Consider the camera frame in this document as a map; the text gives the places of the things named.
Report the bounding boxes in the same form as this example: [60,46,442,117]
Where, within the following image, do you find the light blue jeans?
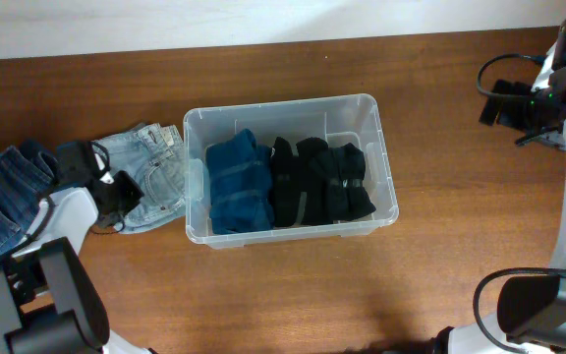
[97,123,188,234]

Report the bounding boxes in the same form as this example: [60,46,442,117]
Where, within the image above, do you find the teal blue garment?
[205,129,275,235]

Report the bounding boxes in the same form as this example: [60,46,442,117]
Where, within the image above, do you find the dark blue jeans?
[0,141,58,255]

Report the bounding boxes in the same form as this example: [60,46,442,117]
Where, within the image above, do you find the clear plastic storage bin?
[183,93,399,249]

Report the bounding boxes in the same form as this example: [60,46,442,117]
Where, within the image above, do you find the black fuzzy garment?
[310,143,376,221]

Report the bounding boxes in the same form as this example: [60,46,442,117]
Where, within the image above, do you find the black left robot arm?
[0,141,142,354]

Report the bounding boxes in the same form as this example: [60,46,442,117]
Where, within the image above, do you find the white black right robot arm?
[425,20,566,353]

